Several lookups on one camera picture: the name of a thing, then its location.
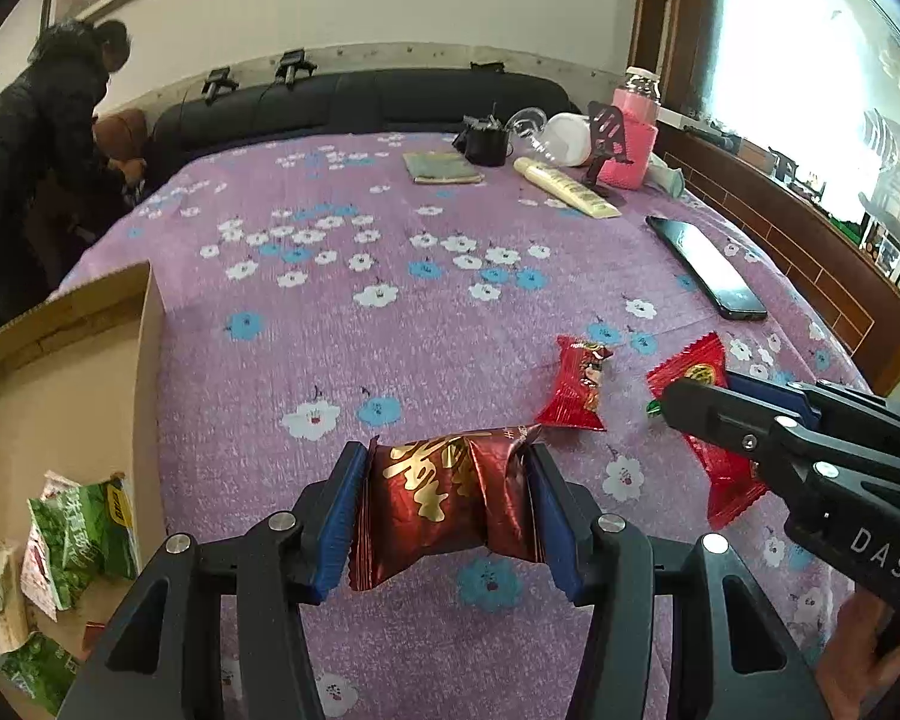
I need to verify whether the cardboard box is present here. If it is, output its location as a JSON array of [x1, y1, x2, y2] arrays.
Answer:
[[0, 262, 167, 691]]

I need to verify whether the black leather sofa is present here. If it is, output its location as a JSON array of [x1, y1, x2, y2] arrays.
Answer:
[[154, 69, 575, 166]]

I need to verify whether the green notebook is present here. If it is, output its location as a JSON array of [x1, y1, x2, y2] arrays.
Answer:
[[403, 150, 486, 186]]

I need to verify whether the black cup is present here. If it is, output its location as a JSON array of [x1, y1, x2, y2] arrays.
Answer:
[[452, 114, 512, 166]]

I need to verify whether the clear glass bulb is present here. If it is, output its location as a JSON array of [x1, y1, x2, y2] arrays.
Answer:
[[506, 109, 548, 158]]

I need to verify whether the dark red gold-print packet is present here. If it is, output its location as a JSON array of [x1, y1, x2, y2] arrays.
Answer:
[[349, 424, 548, 592]]

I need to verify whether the wooden window frame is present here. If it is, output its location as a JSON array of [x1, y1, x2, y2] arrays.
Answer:
[[626, 0, 900, 398]]

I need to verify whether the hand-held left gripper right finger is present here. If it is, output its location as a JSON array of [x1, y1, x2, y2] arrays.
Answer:
[[526, 442, 830, 720]]

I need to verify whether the green pea snack packet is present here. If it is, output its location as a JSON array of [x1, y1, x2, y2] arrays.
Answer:
[[28, 472, 140, 612]]

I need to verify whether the cream tube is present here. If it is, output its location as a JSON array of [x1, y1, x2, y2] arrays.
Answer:
[[514, 157, 622, 221]]

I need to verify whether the person's right hand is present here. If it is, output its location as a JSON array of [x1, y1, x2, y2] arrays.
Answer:
[[817, 592, 900, 720]]

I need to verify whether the bright red snack packet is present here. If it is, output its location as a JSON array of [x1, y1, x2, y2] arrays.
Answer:
[[647, 334, 770, 530]]

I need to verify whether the white round jar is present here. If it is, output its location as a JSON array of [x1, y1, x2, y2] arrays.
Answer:
[[544, 112, 593, 166]]

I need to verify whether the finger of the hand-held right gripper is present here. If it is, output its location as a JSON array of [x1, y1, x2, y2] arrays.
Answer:
[[660, 377, 900, 511], [724, 371, 900, 466]]

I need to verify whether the black smartphone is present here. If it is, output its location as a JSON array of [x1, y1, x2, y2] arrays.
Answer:
[[645, 216, 767, 321]]

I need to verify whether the brown armchair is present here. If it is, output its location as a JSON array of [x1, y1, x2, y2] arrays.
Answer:
[[94, 109, 151, 166]]

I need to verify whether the pink bottle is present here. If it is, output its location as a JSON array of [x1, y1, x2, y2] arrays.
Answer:
[[596, 67, 661, 190]]

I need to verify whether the spare black gripper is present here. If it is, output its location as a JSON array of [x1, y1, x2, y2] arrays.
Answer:
[[274, 50, 314, 87], [204, 67, 239, 106]]

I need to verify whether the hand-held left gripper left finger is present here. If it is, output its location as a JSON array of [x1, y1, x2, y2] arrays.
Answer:
[[60, 441, 368, 720]]

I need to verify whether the red picture snack packet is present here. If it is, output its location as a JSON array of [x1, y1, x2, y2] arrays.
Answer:
[[534, 335, 614, 432]]

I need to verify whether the black perforated stand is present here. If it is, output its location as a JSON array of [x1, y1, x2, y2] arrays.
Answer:
[[586, 101, 635, 185]]

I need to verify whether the purple floral blanket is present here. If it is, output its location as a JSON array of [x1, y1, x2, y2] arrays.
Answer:
[[52, 131, 900, 720]]

